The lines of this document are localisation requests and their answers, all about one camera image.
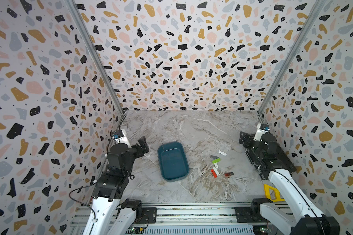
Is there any yellow triangular plastic piece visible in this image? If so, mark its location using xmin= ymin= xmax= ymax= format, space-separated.
xmin=264 ymin=184 xmax=285 ymax=202

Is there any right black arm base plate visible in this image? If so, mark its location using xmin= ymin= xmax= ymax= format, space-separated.
xmin=234 ymin=207 xmax=254 ymax=223

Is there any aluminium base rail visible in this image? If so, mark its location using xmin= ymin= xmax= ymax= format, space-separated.
xmin=70 ymin=202 xmax=321 ymax=235

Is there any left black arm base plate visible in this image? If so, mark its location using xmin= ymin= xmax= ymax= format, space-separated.
xmin=134 ymin=207 xmax=157 ymax=225

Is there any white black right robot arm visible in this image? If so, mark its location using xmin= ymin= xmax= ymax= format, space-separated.
xmin=236 ymin=123 xmax=340 ymax=235

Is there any teal plastic storage box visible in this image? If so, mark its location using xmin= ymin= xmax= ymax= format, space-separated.
xmin=157 ymin=142 xmax=190 ymax=182

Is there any dark red metal usb drive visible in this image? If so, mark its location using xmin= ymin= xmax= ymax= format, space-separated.
xmin=224 ymin=172 xmax=234 ymax=177

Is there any white rectangular usb flash drive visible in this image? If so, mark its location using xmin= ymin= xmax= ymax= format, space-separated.
xmin=213 ymin=167 xmax=220 ymax=176

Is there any green usb flash drive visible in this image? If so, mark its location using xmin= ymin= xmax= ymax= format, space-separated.
xmin=212 ymin=158 xmax=221 ymax=164

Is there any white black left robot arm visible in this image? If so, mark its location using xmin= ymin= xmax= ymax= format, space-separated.
xmin=83 ymin=129 xmax=150 ymax=235

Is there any red usb flash drive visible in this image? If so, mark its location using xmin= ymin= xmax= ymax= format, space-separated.
xmin=210 ymin=169 xmax=218 ymax=178

